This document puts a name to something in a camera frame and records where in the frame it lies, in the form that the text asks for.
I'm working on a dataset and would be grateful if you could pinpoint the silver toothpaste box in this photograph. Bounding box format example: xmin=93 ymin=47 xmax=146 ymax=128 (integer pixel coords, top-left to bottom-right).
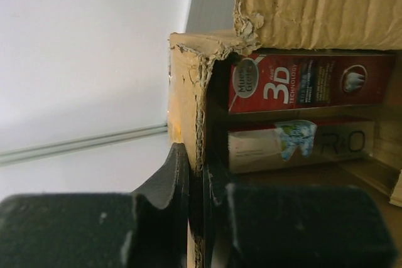
xmin=228 ymin=116 xmax=375 ymax=173

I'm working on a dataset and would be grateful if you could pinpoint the red toothpaste box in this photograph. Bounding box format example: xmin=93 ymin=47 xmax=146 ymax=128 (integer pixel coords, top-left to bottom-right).
xmin=228 ymin=52 xmax=396 ymax=114

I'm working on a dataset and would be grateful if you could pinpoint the brown cardboard express box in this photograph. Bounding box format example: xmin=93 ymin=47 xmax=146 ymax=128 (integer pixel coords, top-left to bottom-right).
xmin=168 ymin=0 xmax=401 ymax=267

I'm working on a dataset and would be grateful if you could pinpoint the aluminium frame rail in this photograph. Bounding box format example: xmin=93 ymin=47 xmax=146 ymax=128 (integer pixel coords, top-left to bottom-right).
xmin=1 ymin=124 xmax=168 ymax=166

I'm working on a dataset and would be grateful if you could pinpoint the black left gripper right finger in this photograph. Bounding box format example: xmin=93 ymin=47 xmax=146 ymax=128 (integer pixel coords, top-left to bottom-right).
xmin=203 ymin=155 xmax=398 ymax=267

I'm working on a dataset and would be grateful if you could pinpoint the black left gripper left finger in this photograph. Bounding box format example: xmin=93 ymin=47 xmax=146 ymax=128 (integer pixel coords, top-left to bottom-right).
xmin=1 ymin=143 xmax=190 ymax=267

